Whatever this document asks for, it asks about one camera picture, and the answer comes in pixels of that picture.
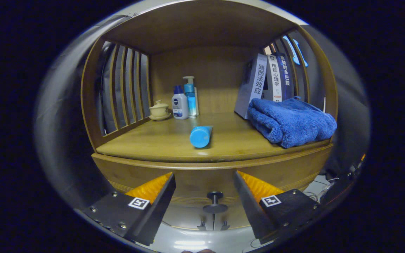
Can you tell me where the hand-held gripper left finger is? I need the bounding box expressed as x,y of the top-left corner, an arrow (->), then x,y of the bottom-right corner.
83,172 -> 176,246

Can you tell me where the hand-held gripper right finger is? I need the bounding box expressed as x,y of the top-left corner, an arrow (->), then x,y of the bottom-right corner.
233,170 -> 321,245

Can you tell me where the wooden drawer with black knob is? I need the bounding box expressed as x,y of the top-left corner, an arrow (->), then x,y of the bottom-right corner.
92,143 -> 334,214

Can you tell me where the blue white cosmetic tube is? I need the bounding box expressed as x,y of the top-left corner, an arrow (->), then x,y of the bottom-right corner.
189,125 -> 213,148

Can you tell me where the wooden countertop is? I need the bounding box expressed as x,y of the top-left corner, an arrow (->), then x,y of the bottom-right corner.
96,112 -> 333,163

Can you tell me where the wooden slatted cabinet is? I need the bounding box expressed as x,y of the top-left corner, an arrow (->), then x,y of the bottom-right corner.
81,0 -> 339,231

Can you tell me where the folded blue towel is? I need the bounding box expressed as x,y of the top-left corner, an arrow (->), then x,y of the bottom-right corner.
247,97 -> 338,149

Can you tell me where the beige lidded teacup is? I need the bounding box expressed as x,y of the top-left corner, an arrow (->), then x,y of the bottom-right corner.
148,100 -> 172,121

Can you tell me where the white bottle with blue cap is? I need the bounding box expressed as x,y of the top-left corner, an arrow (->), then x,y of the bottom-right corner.
172,85 -> 189,120

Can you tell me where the blue pump bottle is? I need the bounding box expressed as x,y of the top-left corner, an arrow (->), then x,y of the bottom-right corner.
183,76 -> 199,118

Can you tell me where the grey book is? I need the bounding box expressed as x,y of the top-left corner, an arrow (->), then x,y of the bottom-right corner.
234,53 -> 268,119

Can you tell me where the white book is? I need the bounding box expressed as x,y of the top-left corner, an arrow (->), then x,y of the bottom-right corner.
262,54 -> 283,103

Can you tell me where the dark blue book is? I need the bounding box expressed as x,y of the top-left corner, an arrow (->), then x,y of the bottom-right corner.
273,52 -> 294,102

